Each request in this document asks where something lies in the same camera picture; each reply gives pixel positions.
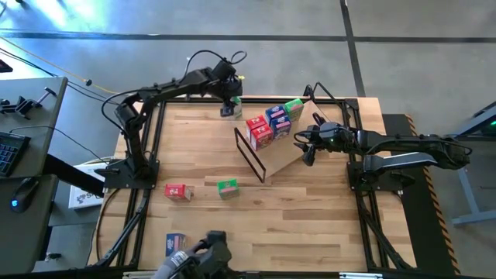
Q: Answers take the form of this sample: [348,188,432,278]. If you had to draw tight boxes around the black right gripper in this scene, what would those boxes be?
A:
[293,112,356,167]

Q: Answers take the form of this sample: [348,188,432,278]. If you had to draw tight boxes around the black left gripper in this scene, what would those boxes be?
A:
[215,75,244,118]

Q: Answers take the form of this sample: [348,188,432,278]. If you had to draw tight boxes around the green Apple Jacks cereal box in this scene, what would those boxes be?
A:
[216,177,240,201]
[284,98,305,123]
[231,95,244,119]

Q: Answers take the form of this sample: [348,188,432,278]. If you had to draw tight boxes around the blue Frosted Flakes cereal box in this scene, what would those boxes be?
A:
[270,115,292,140]
[165,232,188,257]
[264,105,287,121]

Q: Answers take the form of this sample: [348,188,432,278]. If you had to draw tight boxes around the red Froot Loops cereal box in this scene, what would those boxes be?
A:
[164,183,194,202]
[250,123,274,151]
[245,114,268,133]

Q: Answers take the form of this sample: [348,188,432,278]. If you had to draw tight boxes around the black hazard-striped floor mat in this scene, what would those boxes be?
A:
[381,113,462,277]

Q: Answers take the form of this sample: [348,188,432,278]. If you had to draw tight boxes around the black support beam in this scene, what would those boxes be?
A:
[42,153,106,195]

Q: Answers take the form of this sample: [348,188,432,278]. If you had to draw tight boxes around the white printed box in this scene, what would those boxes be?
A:
[68,157,117,210]

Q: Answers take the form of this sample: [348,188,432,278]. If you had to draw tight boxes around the black desk clamp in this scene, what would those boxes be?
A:
[0,87,58,120]

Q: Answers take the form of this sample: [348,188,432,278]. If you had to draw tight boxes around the black computer mouse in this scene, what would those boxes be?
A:
[9,177,41,214]

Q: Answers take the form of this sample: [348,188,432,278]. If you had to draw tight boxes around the black backlit keyboard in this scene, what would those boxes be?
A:
[0,130,32,178]

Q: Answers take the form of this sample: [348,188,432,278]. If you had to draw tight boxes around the dark grey side desk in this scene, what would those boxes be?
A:
[0,76,69,275]

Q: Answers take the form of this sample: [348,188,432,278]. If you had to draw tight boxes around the wooden shelf with black frame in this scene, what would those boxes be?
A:
[233,99,342,184]

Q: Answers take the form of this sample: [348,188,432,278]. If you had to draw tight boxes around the black aluminium table frame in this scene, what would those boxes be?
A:
[92,95,418,272]

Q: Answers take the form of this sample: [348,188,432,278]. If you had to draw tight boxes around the thin black bent cable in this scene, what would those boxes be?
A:
[312,81,353,135]

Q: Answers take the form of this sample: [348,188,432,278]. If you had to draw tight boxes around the silver metal bracket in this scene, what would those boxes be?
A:
[339,272,384,279]
[122,270,156,279]

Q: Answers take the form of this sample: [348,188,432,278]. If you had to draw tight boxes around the grey metal desk frame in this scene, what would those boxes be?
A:
[425,100,496,226]

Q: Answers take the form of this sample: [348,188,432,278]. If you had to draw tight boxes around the yellow floor cable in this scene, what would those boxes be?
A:
[0,36,119,96]

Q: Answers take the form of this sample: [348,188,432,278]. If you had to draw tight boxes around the black keyboard cable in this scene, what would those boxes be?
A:
[8,124,105,164]

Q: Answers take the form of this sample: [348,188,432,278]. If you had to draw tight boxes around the black floor cable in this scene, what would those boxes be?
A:
[0,46,121,106]

